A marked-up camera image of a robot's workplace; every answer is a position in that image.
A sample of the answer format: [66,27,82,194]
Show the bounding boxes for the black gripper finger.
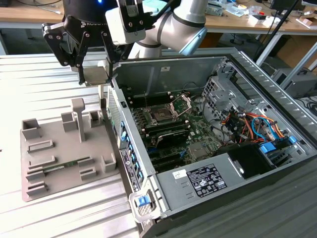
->
[41,22,90,86]
[99,29,119,87]

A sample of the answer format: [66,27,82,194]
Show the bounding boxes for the silver CPU green board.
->
[83,66,111,88]

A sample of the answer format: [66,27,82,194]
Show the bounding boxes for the black RAM slot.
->
[141,119,189,131]
[143,123,191,136]
[128,93,171,103]
[131,99,173,109]

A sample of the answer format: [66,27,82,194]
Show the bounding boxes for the CPU socket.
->
[148,105,179,125]

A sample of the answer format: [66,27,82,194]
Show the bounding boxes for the black expansion slot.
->
[148,148,185,161]
[151,157,186,174]

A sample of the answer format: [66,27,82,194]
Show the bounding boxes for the open grey PC case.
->
[97,47,317,238]

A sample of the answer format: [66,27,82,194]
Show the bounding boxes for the grey plastic parts rack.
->
[21,98,119,203]

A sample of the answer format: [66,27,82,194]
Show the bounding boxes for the black graphics card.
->
[148,128,191,150]

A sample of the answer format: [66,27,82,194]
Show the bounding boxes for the green motherboard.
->
[125,89,225,174]

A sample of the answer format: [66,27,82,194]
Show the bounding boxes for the silver optical drive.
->
[206,1,225,17]

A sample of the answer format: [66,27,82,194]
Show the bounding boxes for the silver metal drive cage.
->
[201,74,239,117]

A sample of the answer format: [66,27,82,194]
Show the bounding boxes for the green RAM stick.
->
[42,160,80,172]

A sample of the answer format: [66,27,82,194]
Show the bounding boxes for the silver chipset heatsink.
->
[187,142,207,159]

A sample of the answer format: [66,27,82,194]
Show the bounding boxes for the white papers pile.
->
[224,3,248,18]

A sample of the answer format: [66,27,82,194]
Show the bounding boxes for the blue case latch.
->
[137,195,151,207]

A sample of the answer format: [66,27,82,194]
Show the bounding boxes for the grey power supply unit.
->
[155,151,246,212]

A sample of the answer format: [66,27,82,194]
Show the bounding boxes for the black tripod pole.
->
[254,0,301,60]

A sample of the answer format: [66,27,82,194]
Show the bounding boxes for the black monitor stand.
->
[269,0,298,18]

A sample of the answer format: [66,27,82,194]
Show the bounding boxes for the blue disk carrier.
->
[259,141,277,155]

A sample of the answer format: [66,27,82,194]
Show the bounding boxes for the wooden desk white legs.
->
[204,0,317,82]

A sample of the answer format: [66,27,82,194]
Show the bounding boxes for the grey computer box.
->
[271,67,317,99]

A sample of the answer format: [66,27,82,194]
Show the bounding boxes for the brown cardboard box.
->
[278,34,317,69]

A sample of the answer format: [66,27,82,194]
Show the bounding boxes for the small cardboard piece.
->
[298,16,315,28]

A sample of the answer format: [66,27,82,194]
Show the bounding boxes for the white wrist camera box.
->
[105,0,147,46]

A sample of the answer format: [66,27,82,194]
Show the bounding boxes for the metal socket cover frame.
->
[169,95,193,119]

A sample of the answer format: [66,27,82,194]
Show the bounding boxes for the orange yellow wire bundle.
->
[221,111,291,145]

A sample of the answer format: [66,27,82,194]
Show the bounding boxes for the blue data wire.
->
[250,116,275,143]

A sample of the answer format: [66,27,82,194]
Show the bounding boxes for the black tangled cables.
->
[304,96,317,116]

